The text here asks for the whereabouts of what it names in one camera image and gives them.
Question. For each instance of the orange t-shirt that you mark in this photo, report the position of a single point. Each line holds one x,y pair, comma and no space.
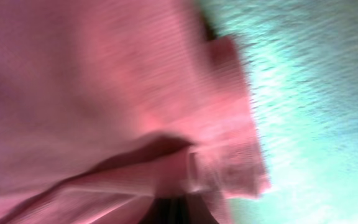
121,111

